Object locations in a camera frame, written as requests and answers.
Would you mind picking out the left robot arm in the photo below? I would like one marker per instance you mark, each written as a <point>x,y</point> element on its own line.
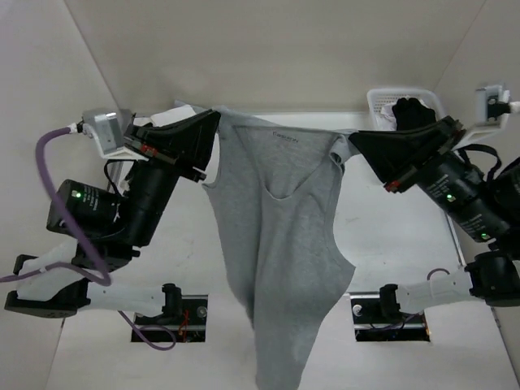
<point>105,229</point>

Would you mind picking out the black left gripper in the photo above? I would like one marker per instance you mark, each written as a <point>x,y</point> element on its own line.
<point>193,140</point>

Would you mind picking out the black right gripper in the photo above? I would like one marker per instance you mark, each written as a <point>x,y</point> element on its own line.
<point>398,152</point>

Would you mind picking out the white tank top in basket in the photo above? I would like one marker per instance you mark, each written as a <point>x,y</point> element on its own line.
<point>385,118</point>

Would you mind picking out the folded white tank top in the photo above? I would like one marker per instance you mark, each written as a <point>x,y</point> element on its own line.
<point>171,116</point>

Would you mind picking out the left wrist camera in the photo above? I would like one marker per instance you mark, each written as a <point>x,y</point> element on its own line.
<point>106,128</point>

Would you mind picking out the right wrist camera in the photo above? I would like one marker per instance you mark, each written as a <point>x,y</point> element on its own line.
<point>493,107</point>

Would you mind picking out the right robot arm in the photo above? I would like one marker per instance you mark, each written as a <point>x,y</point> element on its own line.
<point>484,206</point>

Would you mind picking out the black tank top in basket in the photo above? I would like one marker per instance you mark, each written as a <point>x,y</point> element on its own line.
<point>411,115</point>

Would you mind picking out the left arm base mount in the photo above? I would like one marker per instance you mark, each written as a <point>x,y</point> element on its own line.
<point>188,327</point>

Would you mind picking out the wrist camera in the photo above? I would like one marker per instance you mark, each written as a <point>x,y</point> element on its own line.
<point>106,128</point>
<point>493,107</point>

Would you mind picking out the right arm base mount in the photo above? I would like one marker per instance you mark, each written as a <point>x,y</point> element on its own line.
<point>371,325</point>

